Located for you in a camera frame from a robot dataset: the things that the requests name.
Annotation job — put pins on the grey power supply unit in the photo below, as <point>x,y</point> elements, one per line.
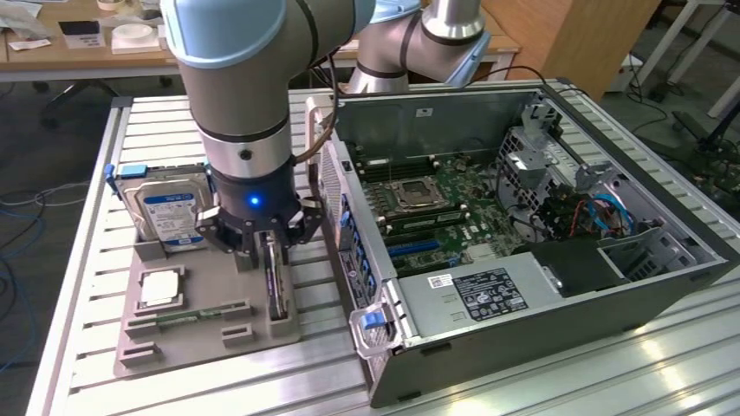
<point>428,303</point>

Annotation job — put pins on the blue expansion slot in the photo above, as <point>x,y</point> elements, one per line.
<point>414,247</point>

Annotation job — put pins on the blue case latch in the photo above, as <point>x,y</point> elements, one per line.
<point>370,323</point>

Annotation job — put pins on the green motherboard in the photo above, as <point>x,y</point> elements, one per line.
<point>491,234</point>

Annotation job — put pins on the green RAM stick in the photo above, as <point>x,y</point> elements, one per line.
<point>186,315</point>

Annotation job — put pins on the white box with round dish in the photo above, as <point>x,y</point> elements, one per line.
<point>136,41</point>

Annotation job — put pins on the black graphics card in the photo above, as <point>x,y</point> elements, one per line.
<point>276,286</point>

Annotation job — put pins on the clear plastic bag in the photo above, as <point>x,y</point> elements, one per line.
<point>23,26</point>

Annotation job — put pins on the silver drive cage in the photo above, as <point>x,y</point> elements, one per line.
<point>523,171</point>

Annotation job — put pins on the white box with black top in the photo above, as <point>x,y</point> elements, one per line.
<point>80,37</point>

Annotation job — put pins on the tape roll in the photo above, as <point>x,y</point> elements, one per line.
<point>108,4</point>

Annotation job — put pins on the CPU socket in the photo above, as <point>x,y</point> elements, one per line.
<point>416,193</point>

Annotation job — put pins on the open dark PC case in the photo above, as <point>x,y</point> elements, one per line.
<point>520,359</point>

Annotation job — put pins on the hard disk with blue caddy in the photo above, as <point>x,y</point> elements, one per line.
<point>171,212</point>

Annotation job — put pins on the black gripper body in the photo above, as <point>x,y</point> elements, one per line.
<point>255,203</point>

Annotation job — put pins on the wooden desk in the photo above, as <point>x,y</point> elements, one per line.
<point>58,60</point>

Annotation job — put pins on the silver CPU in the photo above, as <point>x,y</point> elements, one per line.
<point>159,288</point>

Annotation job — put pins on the white card with red marks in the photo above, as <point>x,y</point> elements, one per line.
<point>28,44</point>

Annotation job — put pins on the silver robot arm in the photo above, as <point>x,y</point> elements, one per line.
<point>243,86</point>

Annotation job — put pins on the grey parts rack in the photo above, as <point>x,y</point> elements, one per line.
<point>220,286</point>

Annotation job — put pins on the silver disk bay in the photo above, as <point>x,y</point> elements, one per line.
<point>654,255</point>

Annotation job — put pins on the black floor stand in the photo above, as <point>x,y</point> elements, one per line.
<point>711,143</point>

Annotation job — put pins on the wooden cabinet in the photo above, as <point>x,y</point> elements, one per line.
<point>578,43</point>

